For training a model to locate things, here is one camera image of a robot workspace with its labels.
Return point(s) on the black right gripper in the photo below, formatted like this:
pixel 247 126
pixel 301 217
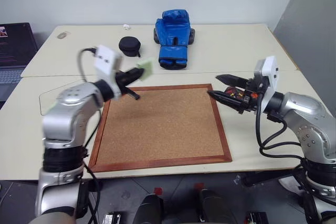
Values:
pixel 253 95

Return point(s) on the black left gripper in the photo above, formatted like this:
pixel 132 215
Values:
pixel 123 79

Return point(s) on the small green card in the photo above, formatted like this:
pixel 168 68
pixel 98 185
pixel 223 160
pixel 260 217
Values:
pixel 147 68

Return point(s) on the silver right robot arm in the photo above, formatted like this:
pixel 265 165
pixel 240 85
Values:
pixel 304 119

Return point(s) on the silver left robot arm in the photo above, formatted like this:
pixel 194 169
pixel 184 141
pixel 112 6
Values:
pixel 68 119

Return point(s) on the wood-framed cork board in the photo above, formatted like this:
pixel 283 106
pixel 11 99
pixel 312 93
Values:
pixel 162 127

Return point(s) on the black round zip case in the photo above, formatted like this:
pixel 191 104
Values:
pixel 128 45

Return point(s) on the white crumpled paper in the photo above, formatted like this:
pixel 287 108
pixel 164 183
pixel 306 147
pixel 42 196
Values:
pixel 126 26

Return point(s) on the blue boxing glove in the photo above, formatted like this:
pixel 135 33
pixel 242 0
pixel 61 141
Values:
pixel 172 37

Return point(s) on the black stand behind glove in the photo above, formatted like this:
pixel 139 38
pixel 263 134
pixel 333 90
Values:
pixel 192 35

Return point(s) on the grey oval sticker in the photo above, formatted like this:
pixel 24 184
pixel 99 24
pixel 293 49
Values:
pixel 62 35

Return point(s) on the dark rounded shape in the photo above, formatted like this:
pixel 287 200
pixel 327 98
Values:
pixel 147 208
pixel 214 205

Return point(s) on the dark laptop computer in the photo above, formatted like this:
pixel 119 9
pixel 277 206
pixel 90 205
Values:
pixel 14 48

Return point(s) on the black box with label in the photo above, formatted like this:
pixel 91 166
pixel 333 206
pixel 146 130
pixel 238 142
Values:
pixel 113 219

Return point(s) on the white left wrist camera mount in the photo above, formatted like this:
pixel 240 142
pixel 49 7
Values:
pixel 106 60

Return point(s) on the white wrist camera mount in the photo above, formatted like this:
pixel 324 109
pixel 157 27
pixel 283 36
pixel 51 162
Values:
pixel 270 77
pixel 106 60

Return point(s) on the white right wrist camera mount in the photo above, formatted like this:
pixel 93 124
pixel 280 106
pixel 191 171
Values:
pixel 270 77

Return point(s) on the black table frame bar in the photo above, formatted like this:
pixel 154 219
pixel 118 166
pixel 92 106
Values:
pixel 90 186

